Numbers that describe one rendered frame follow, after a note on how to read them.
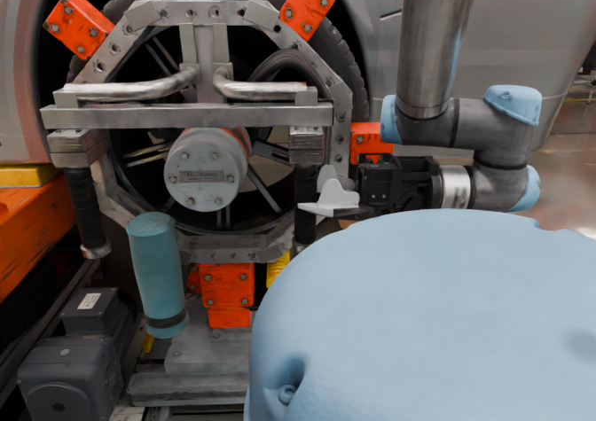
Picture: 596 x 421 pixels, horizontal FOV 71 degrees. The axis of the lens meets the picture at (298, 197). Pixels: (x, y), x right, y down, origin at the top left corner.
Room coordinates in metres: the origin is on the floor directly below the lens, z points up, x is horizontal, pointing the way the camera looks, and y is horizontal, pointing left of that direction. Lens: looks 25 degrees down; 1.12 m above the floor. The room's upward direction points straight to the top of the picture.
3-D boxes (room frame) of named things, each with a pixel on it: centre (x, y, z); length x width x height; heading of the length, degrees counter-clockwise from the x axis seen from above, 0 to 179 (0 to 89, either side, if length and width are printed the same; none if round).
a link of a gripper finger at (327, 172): (0.61, -0.05, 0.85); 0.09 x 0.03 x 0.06; 84
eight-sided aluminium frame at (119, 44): (0.81, 0.17, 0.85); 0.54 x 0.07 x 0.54; 92
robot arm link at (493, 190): (0.60, -0.31, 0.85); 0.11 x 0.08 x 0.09; 92
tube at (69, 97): (0.69, 0.26, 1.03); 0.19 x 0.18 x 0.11; 2
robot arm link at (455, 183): (0.59, -0.23, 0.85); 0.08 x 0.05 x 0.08; 2
